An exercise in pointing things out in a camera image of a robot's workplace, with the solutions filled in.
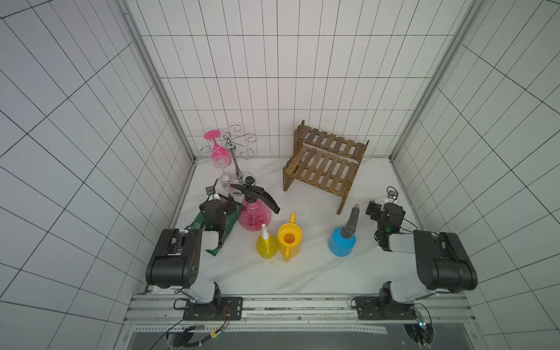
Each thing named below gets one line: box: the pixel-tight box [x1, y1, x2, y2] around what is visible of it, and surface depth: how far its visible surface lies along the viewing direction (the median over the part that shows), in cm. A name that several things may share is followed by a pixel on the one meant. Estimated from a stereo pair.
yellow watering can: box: [277, 212, 303, 264], surface depth 80 cm
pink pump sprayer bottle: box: [230, 175, 281, 232], surface depth 81 cm
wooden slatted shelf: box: [282, 119, 370, 216], surface depth 94 cm
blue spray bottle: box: [328, 203, 361, 257], surface depth 80 cm
